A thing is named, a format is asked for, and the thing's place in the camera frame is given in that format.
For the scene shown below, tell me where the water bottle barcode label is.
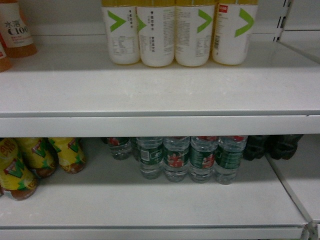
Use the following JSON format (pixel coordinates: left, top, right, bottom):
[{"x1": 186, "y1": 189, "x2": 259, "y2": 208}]
[{"x1": 136, "y1": 136, "x2": 163, "y2": 180}]

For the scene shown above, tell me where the white metal shelf board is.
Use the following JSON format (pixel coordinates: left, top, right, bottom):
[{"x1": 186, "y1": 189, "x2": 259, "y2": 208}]
[{"x1": 0, "y1": 157, "x2": 312, "y2": 240}]

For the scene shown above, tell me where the right white shelf board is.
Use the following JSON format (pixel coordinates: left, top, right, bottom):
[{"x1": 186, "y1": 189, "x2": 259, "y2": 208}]
[{"x1": 266, "y1": 154, "x2": 320, "y2": 240}]

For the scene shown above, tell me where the far left water bottle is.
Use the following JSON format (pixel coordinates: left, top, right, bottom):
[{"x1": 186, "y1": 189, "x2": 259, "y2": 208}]
[{"x1": 107, "y1": 137, "x2": 132, "y2": 160}]

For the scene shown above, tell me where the cola bottle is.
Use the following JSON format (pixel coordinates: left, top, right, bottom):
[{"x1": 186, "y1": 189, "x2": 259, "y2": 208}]
[
  {"x1": 266, "y1": 134, "x2": 304, "y2": 160},
  {"x1": 243, "y1": 135, "x2": 269, "y2": 161}
]

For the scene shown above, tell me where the white bottle green chevron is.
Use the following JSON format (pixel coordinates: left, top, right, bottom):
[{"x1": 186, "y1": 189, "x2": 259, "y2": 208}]
[
  {"x1": 175, "y1": 0, "x2": 216, "y2": 67},
  {"x1": 212, "y1": 0, "x2": 258, "y2": 66},
  {"x1": 101, "y1": 0, "x2": 140, "y2": 65},
  {"x1": 136, "y1": 0, "x2": 175, "y2": 68}
]

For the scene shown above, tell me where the right water bottle green label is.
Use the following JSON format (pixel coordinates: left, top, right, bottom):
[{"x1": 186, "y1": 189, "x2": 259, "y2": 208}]
[{"x1": 213, "y1": 135, "x2": 248, "y2": 185}]

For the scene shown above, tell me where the left cola bottle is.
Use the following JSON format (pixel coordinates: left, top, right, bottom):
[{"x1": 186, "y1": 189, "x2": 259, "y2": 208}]
[{"x1": 243, "y1": 135, "x2": 269, "y2": 161}]

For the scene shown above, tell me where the orange drink bottle edge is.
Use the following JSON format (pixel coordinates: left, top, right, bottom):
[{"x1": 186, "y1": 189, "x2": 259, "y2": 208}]
[{"x1": 0, "y1": 44, "x2": 12, "y2": 73}]

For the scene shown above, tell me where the yellow lemon tea bottle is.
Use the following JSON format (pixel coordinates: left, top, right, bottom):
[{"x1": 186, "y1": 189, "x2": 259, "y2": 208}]
[{"x1": 0, "y1": 138, "x2": 38, "y2": 201}]

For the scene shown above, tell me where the right cola bottle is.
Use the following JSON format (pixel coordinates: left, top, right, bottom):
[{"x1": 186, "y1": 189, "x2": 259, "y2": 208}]
[{"x1": 266, "y1": 134, "x2": 304, "y2": 160}]

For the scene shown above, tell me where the water bottle behind front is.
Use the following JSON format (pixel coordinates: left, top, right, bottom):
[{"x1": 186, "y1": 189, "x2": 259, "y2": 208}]
[{"x1": 163, "y1": 136, "x2": 190, "y2": 183}]

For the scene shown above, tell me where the hidden water bottle rear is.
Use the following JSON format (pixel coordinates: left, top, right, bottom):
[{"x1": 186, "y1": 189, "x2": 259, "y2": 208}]
[{"x1": 188, "y1": 136, "x2": 219, "y2": 184}]

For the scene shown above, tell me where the orange C100 drink bottle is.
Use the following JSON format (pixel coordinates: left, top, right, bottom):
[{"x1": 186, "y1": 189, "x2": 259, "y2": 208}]
[{"x1": 0, "y1": 0, "x2": 37, "y2": 58}]

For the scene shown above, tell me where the white slotted shelf upright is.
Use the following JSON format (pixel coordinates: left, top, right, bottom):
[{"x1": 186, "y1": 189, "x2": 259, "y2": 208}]
[{"x1": 272, "y1": 0, "x2": 292, "y2": 42}]

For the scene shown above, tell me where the upper white shelf board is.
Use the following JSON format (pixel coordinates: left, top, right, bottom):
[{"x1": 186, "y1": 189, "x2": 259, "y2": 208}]
[{"x1": 0, "y1": 41, "x2": 320, "y2": 137}]

